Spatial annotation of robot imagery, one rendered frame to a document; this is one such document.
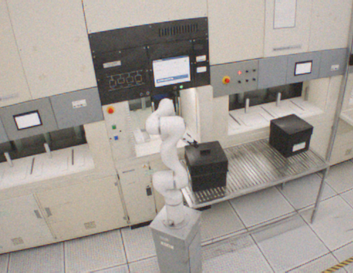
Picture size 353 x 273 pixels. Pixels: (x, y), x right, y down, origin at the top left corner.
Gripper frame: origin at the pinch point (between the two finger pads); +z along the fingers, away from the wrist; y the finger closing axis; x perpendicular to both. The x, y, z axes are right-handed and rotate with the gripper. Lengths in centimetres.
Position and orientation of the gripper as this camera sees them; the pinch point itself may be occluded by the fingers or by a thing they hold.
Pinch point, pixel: (195, 143)
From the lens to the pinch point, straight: 225.7
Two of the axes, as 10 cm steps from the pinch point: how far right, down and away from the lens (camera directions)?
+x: -6.5, 7.0, 3.1
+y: -1.6, -5.2, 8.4
